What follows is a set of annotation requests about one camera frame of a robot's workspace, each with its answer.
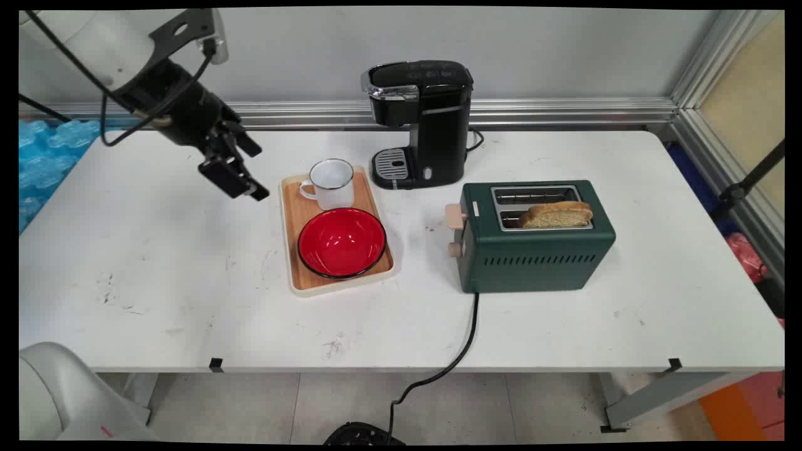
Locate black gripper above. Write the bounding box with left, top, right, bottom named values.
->
left=115, top=58, right=270, bottom=202

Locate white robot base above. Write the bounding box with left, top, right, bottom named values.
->
left=19, top=341, right=157, bottom=442

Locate wooden serving tray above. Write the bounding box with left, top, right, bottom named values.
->
left=279, top=165, right=395, bottom=298

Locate white enamel mug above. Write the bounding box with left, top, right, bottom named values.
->
left=298, top=158, right=356, bottom=211

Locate red bowl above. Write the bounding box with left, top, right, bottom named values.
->
left=297, top=207, right=388, bottom=280

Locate black coffee machine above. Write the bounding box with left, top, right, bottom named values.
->
left=360, top=60, right=475, bottom=191

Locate blue bubble wrap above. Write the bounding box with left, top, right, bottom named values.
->
left=19, top=119, right=129, bottom=234

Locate black round floor object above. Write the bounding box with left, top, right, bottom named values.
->
left=322, top=422, right=407, bottom=445

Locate green toaster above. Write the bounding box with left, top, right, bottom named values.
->
left=445, top=180, right=617, bottom=294

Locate bread slice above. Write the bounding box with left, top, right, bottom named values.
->
left=518, top=200, right=594, bottom=229

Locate grey table leg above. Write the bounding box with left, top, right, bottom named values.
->
left=600, top=371, right=762, bottom=433

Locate black tripod leg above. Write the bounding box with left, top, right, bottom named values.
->
left=710, top=139, right=785, bottom=221

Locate red plastic bag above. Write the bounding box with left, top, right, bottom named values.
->
left=726, top=232, right=769, bottom=284

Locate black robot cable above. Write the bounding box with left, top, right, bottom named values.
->
left=19, top=10, right=217, bottom=148

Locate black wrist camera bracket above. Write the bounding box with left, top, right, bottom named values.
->
left=148, top=8, right=230, bottom=66

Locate black toaster power cord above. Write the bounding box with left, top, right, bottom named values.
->
left=386, top=292, right=481, bottom=444

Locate aluminium frame rail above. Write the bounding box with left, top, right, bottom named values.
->
left=19, top=96, right=680, bottom=131

